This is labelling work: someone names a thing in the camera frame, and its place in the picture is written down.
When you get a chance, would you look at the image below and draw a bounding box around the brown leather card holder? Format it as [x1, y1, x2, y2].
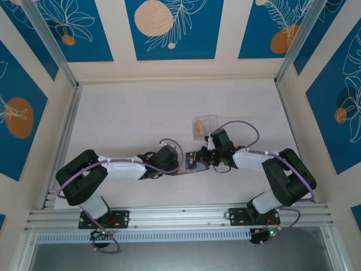
[176, 154, 211, 176]

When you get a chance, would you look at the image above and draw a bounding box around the black VIP card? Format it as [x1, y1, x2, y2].
[185, 151, 199, 171]

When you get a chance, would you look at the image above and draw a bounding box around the clear plastic card box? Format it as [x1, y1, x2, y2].
[191, 113, 221, 142]

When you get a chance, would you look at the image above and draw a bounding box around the black controller board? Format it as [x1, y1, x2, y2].
[89, 229, 114, 243]
[250, 228, 283, 246]

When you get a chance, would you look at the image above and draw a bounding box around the grey metal panel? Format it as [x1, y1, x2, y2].
[28, 242, 333, 271]

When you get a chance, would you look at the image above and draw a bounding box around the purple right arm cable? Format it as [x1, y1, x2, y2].
[215, 120, 316, 246]

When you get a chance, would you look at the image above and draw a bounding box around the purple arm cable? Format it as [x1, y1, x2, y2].
[57, 137, 184, 254]
[215, 120, 316, 246]

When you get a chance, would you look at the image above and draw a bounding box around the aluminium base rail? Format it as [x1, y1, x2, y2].
[24, 205, 336, 233]

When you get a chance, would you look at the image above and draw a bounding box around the white slotted cable duct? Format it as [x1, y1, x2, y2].
[36, 229, 252, 245]

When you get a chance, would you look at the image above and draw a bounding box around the aluminium table side rail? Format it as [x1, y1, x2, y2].
[275, 81, 324, 204]
[42, 84, 84, 209]

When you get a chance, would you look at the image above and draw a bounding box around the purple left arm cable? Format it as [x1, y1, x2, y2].
[57, 137, 184, 254]

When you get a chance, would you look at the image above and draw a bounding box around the aluminium frame post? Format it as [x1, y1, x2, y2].
[320, 225, 346, 271]
[15, 230, 39, 271]
[275, 0, 347, 87]
[20, 0, 80, 90]

